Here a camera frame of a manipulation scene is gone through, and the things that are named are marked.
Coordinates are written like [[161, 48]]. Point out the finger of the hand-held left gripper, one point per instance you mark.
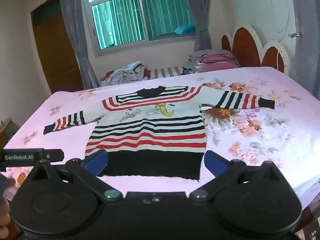
[[53, 155]]

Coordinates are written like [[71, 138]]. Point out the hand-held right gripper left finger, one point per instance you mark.
[[96, 162]]

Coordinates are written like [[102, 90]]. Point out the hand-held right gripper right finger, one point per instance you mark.
[[215, 163]]

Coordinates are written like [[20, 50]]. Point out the striped knit sweater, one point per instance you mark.
[[150, 130]]

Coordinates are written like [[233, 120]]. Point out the pile of crumpled clothes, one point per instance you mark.
[[125, 73]]

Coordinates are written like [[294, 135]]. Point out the stack of folded pink clothes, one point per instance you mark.
[[215, 58]]

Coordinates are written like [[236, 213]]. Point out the person's left hand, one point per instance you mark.
[[3, 216]]

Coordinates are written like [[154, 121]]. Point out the wooden cabinet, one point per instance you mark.
[[3, 135]]

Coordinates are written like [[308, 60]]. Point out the pink floral bed sheet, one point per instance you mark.
[[275, 92]]

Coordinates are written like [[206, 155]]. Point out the brown wooden door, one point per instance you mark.
[[55, 55]]

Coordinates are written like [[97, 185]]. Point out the grey white striped cloth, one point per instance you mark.
[[165, 72]]

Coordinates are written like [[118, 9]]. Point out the red and white headboard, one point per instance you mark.
[[247, 47]]

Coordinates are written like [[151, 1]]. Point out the grey curtain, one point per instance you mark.
[[75, 30], [202, 17]]

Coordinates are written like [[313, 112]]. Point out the teal cloth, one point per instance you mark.
[[185, 28]]

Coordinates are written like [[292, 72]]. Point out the window with green glass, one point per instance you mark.
[[120, 22]]

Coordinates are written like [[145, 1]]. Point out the wooden bed frame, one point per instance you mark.
[[310, 220]]

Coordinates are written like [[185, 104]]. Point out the metal wall hook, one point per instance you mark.
[[295, 34]]

